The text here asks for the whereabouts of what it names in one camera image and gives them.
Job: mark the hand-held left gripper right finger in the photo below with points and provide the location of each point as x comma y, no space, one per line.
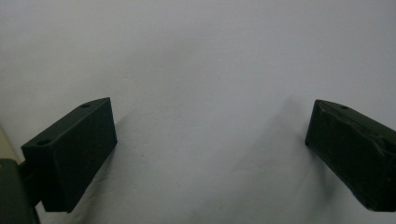
358,155

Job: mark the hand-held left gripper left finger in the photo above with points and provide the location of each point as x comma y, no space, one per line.
68,155

